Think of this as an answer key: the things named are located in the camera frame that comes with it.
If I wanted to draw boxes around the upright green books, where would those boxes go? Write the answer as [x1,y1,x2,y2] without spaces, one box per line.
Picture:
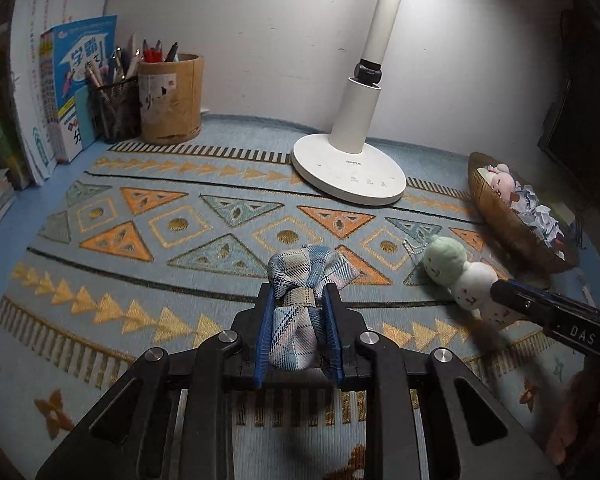
[0,25,31,191]

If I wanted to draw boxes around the patterned blue woven mat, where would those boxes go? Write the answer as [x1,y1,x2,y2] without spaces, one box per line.
[0,112,600,480]

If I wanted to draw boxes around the pile of papers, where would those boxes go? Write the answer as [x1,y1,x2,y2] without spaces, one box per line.
[511,184,567,250]

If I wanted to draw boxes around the amber ribbed glass bowl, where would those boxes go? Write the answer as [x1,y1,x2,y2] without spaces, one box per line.
[467,151,580,275]

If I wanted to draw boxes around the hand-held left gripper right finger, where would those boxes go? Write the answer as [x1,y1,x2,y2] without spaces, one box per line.
[322,284,563,480]

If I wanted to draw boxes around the bamboo pen holder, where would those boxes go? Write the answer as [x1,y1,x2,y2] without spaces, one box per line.
[137,53,204,144]

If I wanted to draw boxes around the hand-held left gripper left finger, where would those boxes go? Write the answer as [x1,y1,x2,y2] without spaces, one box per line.
[35,282,276,480]

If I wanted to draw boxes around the blue workbook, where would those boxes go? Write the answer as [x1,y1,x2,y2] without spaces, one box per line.
[39,15,118,163]

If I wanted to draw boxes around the black monitor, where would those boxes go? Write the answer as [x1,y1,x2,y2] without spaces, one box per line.
[537,7,600,211]

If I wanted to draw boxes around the row of books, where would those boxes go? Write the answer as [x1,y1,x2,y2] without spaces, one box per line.
[10,0,111,188]

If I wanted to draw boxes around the person's right forearm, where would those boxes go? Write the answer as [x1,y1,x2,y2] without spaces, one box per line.
[545,372,600,467]

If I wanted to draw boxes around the bunch of pens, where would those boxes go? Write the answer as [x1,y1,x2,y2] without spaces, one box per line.
[84,32,181,86]

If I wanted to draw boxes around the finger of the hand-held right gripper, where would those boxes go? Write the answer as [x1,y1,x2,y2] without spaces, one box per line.
[490,279,600,328]

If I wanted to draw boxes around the plaid fabric bow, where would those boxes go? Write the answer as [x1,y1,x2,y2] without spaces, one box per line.
[267,244,360,372]

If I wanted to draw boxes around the white desk lamp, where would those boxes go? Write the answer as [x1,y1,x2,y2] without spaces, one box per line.
[291,0,413,206]

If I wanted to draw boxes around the black mesh pen holder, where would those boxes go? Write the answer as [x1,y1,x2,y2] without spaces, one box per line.
[89,76,142,143]

